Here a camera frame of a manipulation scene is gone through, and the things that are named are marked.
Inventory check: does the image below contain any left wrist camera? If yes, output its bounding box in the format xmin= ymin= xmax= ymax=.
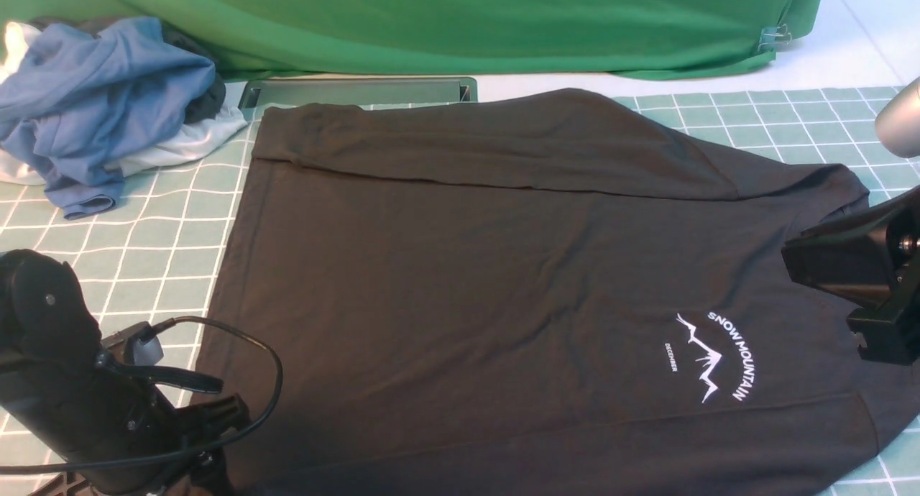
xmin=101 ymin=321 xmax=164 ymax=367

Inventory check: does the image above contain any blue crumpled shirt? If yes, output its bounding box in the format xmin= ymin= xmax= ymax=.
xmin=1 ymin=17 xmax=226 ymax=219

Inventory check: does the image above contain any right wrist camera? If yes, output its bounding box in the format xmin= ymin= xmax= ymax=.
xmin=875 ymin=77 xmax=920 ymax=160

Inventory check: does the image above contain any dark gray long-sleeve top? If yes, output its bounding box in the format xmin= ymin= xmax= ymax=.
xmin=209 ymin=90 xmax=918 ymax=495

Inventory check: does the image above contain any green backdrop cloth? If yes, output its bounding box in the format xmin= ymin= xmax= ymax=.
xmin=1 ymin=0 xmax=821 ymax=81

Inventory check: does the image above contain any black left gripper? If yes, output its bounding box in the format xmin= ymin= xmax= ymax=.
xmin=29 ymin=393 xmax=250 ymax=495

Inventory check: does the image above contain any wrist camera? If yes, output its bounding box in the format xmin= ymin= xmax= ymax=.
xmin=875 ymin=77 xmax=920 ymax=160
xmin=101 ymin=321 xmax=164 ymax=367

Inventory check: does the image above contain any black left camera cable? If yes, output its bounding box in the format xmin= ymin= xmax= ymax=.
xmin=0 ymin=316 xmax=284 ymax=477

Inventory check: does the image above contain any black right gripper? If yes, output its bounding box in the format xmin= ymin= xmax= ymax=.
xmin=781 ymin=188 xmax=919 ymax=365

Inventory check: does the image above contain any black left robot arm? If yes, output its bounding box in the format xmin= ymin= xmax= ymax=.
xmin=2 ymin=249 xmax=250 ymax=495

